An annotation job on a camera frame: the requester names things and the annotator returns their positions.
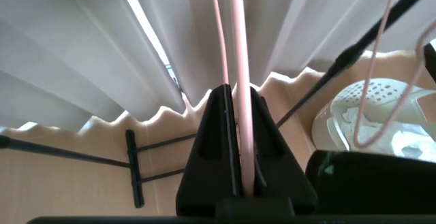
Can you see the white laundry basket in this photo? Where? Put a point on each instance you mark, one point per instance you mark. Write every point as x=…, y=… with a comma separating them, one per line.
x=381, y=91

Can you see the beige curtain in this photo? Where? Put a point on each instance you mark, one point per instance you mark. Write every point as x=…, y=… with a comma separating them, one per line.
x=85, y=64

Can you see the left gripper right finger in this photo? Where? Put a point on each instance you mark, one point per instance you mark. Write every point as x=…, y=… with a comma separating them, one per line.
x=282, y=183

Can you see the pink clothes hanger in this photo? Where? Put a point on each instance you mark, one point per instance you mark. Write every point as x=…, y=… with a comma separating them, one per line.
x=356, y=132
x=241, y=81

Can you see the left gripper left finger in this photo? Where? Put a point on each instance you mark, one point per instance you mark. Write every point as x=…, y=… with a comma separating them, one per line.
x=207, y=183

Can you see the black clothes rack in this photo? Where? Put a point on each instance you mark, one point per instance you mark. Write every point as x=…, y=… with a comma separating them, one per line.
x=135, y=169

